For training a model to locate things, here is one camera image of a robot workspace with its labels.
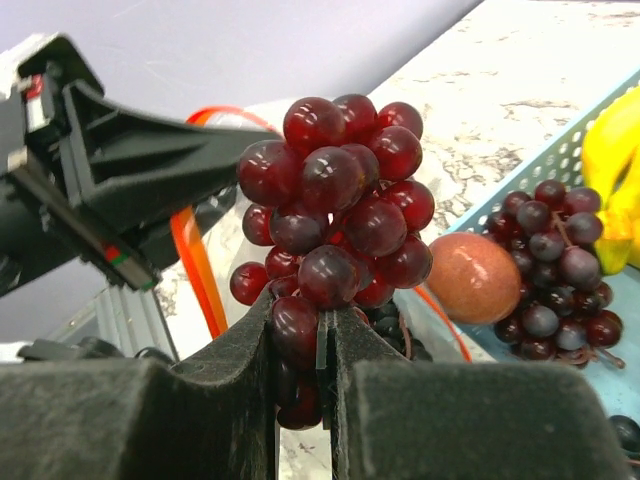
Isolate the light blue plastic basket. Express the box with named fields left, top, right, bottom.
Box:
left=399, top=67, right=640, bottom=431

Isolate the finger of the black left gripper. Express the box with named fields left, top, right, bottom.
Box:
left=62, top=81, right=277, bottom=265

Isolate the yellow banana bunch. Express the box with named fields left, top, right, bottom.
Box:
left=581, top=87, right=639, bottom=275

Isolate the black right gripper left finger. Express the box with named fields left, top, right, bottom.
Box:
left=173, top=290, right=278, bottom=479

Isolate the red grape bunch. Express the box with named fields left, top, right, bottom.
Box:
left=229, top=94, right=434, bottom=430

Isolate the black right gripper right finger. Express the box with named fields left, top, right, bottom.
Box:
left=317, top=310, right=408, bottom=479

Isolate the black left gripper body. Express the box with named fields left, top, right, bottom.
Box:
left=1, top=33, right=160, bottom=294

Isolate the black grape bunch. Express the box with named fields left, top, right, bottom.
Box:
left=609, top=415, right=640, bottom=461
left=364, top=300, right=433, bottom=362

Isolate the black grape bunch in basket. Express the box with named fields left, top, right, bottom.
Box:
left=609, top=415, right=640, bottom=461

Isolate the dark purple grape bunch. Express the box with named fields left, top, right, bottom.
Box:
left=483, top=180, right=626, bottom=369

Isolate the clear orange zipper bag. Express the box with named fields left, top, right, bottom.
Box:
left=169, top=102, right=474, bottom=364

